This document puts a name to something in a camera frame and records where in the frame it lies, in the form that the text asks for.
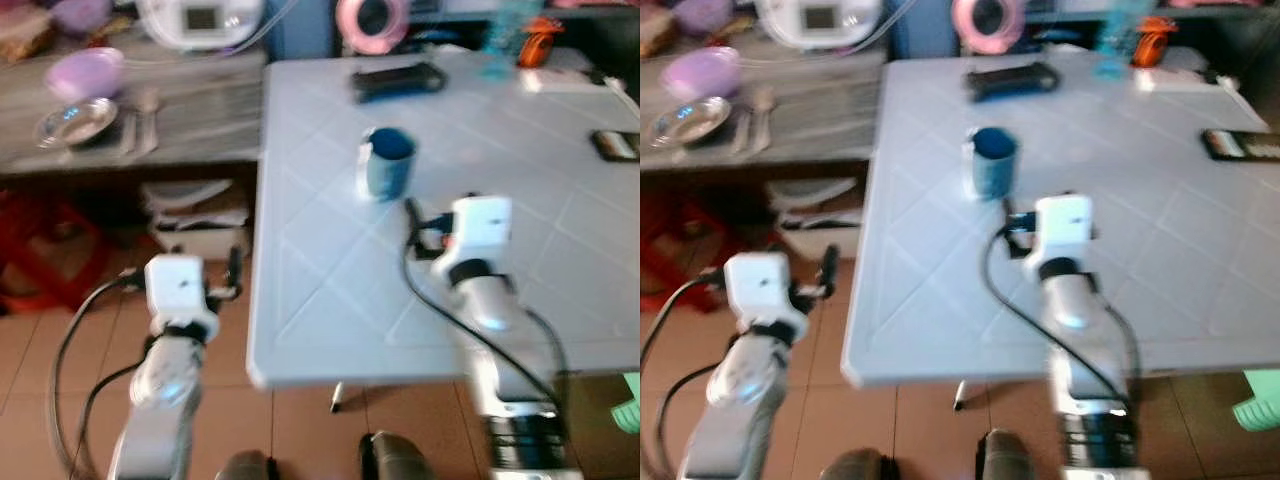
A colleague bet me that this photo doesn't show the dark right robot foot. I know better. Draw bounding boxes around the dark right robot foot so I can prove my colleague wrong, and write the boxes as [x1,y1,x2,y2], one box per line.
[974,429,1039,480]
[358,430,435,480]

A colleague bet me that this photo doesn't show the purple round container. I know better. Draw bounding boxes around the purple round container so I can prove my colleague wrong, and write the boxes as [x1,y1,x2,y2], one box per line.
[48,0,113,37]
[670,0,737,37]

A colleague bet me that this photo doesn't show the black oblong case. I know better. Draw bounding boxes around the black oblong case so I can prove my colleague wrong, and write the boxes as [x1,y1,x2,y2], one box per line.
[964,61,1061,105]
[349,61,448,105]

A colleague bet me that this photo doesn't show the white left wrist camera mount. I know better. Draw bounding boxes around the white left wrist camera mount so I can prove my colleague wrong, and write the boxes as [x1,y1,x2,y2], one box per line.
[722,251,809,339]
[144,254,220,339]

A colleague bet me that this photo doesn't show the black flat tray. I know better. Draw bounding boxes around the black flat tray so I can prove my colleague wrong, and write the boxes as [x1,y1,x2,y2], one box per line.
[589,129,641,164]

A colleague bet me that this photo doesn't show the white plastic table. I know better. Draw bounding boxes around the white plastic table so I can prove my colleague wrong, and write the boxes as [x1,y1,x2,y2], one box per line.
[246,48,641,391]
[840,48,1280,389]

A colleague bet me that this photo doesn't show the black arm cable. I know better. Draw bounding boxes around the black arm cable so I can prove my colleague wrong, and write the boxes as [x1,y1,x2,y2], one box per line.
[400,200,571,405]
[48,274,153,480]
[640,272,729,480]
[980,205,1143,405]

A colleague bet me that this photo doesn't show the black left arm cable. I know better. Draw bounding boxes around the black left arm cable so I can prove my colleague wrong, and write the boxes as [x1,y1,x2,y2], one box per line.
[640,272,729,480]
[48,274,153,480]

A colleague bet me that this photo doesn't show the white appliance with screen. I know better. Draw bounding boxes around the white appliance with screen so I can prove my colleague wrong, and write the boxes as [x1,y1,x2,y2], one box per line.
[135,0,267,52]
[754,0,887,52]

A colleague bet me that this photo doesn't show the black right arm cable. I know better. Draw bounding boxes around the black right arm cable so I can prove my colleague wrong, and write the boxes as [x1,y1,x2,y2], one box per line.
[980,205,1143,405]
[400,200,571,405]

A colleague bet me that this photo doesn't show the blue mug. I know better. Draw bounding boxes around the blue mug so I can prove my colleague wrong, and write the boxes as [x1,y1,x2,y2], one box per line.
[356,126,417,203]
[961,126,1021,203]

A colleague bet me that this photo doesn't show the pink round ring object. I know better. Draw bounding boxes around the pink round ring object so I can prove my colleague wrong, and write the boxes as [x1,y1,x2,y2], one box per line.
[334,0,412,57]
[950,0,1027,57]

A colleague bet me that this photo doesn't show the red plastic stool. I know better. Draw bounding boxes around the red plastic stool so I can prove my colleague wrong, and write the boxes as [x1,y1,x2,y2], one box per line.
[640,188,725,315]
[0,188,113,315]

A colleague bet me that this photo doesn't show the purple plastic bowl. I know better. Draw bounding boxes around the purple plastic bowl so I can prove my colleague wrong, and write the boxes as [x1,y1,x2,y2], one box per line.
[659,47,743,103]
[44,47,127,103]

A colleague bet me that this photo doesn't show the teal see-through object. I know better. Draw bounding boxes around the teal see-through object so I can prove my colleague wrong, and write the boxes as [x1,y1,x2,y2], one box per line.
[1094,0,1138,83]
[478,0,523,83]

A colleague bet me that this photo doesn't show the white stacked boxes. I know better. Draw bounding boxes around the white stacked boxes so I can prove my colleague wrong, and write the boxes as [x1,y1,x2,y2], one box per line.
[764,178,869,263]
[139,178,253,263]

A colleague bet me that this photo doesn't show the green plastic stool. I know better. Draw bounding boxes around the green plastic stool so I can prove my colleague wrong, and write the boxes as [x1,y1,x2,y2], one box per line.
[611,371,641,435]
[1231,369,1280,433]

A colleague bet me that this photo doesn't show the round metal plate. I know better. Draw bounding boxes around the round metal plate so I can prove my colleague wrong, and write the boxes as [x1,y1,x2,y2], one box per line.
[34,97,120,151]
[647,96,733,151]

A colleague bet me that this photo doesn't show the white power strip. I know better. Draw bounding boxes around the white power strip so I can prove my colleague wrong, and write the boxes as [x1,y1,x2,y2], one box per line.
[1138,64,1239,95]
[520,64,623,97]

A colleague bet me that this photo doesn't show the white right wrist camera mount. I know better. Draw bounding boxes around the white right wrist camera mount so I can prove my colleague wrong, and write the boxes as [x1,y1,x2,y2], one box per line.
[430,195,514,288]
[1022,194,1095,283]

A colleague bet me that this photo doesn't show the grey wooden side table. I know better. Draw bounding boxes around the grey wooden side table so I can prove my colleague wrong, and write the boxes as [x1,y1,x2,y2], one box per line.
[640,40,887,181]
[0,40,269,181]

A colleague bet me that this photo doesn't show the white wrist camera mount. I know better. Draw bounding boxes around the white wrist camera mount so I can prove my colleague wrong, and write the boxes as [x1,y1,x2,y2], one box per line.
[722,251,809,339]
[430,195,514,288]
[144,254,220,339]
[1022,194,1095,283]

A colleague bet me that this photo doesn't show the orange and black object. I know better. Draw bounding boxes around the orange and black object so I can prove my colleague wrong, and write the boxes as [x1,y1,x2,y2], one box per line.
[1131,15,1179,70]
[516,15,564,70]

